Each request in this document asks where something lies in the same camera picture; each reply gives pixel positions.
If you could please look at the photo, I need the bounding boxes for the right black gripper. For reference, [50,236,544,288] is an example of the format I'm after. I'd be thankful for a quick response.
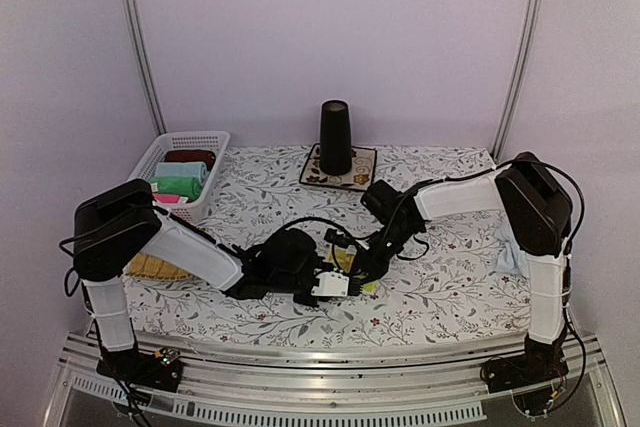
[351,220,420,285]

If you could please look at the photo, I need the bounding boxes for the yellow-green patterned towel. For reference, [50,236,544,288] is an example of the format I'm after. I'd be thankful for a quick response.
[325,245,378,295]

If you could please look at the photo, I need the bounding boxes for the light blue towel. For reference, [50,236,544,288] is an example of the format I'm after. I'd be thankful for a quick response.
[494,223,529,278]

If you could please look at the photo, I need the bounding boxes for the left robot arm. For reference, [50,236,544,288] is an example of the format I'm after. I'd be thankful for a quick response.
[62,179,329,381]

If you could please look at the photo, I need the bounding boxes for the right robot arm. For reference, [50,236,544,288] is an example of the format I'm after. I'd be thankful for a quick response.
[351,152,579,383]

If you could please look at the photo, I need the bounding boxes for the floral square coaster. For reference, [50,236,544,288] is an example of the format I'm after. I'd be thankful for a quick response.
[298,142,378,193]

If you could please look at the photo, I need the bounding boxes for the green rolled towel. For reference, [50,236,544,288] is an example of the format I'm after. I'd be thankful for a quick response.
[148,176,202,200]

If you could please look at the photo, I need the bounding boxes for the dark red rolled towel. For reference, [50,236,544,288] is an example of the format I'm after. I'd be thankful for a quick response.
[163,149,216,170]

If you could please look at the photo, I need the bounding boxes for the pink rolled towel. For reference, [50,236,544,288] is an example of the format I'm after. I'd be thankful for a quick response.
[153,193,191,205]

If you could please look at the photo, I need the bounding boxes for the woven bamboo tray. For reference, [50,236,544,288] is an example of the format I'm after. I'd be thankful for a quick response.
[127,254,192,281]

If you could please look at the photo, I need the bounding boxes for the black tall cup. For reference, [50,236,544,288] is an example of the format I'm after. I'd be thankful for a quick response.
[319,100,352,176]

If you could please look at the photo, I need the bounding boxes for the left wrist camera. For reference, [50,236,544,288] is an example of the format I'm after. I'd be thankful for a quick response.
[311,272,362,297]

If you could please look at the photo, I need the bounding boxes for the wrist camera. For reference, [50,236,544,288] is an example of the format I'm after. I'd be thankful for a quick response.
[311,272,362,297]
[324,229,357,249]

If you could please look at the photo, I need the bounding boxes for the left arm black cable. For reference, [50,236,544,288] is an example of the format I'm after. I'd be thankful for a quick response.
[247,216,371,268]

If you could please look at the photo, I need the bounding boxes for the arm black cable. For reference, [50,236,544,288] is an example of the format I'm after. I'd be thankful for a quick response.
[389,159,589,398]
[247,216,371,268]

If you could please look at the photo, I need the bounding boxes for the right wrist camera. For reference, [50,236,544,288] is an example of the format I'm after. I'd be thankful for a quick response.
[324,229,357,249]

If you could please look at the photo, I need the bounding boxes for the aluminium front rail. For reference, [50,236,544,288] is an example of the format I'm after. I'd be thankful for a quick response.
[42,331,626,427]

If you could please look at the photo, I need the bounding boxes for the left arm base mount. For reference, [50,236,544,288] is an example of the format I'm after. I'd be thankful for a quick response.
[96,347,184,393]

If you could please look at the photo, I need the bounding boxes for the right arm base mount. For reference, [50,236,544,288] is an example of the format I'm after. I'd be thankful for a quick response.
[480,344,569,393]

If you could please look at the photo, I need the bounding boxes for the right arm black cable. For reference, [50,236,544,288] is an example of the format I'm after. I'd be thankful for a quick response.
[389,159,589,398]

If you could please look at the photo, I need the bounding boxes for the left aluminium post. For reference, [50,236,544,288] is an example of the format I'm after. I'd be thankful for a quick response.
[122,0,167,135]

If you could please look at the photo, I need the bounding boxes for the aluminium post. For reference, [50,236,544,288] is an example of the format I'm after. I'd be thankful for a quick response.
[490,0,543,161]
[122,0,167,135]

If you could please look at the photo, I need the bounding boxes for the right aluminium post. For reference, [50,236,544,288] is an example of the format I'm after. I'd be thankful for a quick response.
[490,0,543,161]

